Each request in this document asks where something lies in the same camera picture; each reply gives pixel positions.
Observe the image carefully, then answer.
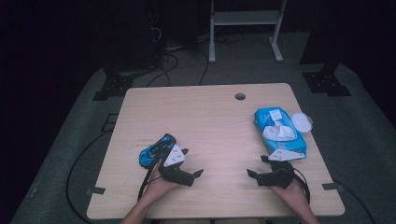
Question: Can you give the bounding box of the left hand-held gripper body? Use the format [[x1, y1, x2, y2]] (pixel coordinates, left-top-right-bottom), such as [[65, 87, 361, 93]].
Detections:
[[158, 143, 196, 188]]

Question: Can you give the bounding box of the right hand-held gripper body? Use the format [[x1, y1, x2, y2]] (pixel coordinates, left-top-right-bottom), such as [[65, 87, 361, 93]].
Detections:
[[256, 148, 306, 189]]

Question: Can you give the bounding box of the blue wet wipes pack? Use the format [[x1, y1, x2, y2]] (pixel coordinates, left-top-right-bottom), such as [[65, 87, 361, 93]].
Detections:
[[253, 106, 314, 161]]

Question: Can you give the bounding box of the white wet wipe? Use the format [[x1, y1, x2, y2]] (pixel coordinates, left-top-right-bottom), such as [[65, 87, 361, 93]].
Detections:
[[262, 119, 297, 142]]

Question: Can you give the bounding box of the blue toy car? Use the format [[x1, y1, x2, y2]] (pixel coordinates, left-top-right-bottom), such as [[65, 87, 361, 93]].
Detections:
[[138, 133, 177, 170]]

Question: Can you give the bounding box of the person's left hand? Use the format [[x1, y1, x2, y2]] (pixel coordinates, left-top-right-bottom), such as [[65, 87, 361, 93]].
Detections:
[[143, 161, 182, 203]]

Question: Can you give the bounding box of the person's right hand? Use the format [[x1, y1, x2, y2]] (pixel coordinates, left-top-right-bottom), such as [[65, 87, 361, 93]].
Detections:
[[269, 179, 310, 217]]

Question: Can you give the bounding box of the grey tape strip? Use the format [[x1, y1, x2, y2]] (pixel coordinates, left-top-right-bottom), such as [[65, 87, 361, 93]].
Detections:
[[85, 186, 106, 196], [321, 182, 346, 191]]

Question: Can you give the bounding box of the black stand base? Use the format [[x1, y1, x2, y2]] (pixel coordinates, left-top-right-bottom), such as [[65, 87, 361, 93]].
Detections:
[[92, 64, 135, 102], [302, 61, 353, 98]]

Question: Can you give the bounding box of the right hand-held gripper cable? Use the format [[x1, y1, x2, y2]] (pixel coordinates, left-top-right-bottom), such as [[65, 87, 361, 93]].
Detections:
[[291, 167, 312, 205]]

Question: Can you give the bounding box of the hand-held gripper cable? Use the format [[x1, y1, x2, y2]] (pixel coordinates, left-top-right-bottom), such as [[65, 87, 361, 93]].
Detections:
[[291, 167, 312, 205], [137, 161, 163, 202]]

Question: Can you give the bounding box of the left hand-held gripper cable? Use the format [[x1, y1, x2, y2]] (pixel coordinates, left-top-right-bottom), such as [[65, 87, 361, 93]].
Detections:
[[137, 161, 163, 202]]

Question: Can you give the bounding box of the black floor cable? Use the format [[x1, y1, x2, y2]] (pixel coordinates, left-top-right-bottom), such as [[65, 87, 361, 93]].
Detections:
[[65, 130, 114, 224], [332, 178, 378, 224]]

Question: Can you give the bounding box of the bundle of black cables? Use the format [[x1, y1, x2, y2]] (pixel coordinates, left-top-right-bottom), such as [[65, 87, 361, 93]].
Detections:
[[145, 26, 210, 89]]

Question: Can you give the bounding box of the white metal stand frame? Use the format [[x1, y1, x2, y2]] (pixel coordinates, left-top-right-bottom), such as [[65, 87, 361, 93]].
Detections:
[[208, 0, 288, 64]]

